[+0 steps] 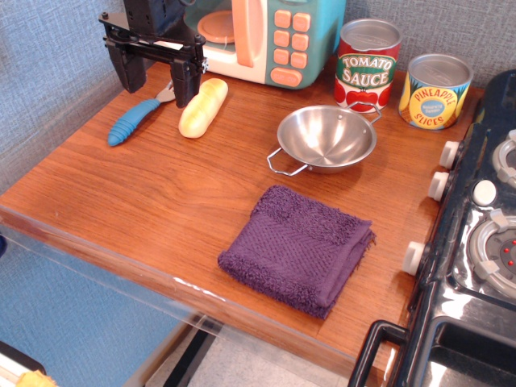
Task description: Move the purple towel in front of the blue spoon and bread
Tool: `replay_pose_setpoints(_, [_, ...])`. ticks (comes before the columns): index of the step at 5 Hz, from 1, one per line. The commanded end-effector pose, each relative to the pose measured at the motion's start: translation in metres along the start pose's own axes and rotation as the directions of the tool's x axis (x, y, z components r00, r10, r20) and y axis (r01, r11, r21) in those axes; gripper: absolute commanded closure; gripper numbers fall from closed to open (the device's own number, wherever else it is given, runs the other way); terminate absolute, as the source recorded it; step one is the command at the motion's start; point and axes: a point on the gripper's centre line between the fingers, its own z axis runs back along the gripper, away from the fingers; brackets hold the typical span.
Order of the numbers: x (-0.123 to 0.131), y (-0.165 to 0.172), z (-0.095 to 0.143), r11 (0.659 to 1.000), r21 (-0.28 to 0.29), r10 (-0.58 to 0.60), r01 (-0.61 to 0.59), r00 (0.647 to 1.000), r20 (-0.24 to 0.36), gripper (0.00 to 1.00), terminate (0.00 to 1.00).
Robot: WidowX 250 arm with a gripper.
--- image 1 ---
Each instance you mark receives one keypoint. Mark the tomato sauce can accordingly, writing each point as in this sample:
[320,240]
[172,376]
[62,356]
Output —
[366,63]

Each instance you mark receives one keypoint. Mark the small steel bowl with handles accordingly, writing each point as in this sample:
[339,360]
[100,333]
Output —
[326,139]

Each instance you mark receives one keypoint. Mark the blue handled toy fork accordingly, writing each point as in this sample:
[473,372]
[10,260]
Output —
[128,123]

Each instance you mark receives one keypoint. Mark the pineapple slices can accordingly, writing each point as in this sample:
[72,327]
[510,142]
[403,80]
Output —
[434,91]

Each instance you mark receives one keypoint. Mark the purple cloth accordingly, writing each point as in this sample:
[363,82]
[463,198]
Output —
[297,250]

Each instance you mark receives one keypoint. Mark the black toy stove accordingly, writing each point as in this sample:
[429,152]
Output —
[461,328]

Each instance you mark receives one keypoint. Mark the teal toy microwave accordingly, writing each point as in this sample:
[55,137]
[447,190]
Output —
[279,43]

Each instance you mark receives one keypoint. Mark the yellow toy bread roll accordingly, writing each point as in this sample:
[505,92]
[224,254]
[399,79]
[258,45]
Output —
[203,108]

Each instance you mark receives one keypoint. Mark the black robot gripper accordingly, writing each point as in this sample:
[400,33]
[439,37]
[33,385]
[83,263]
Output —
[144,25]

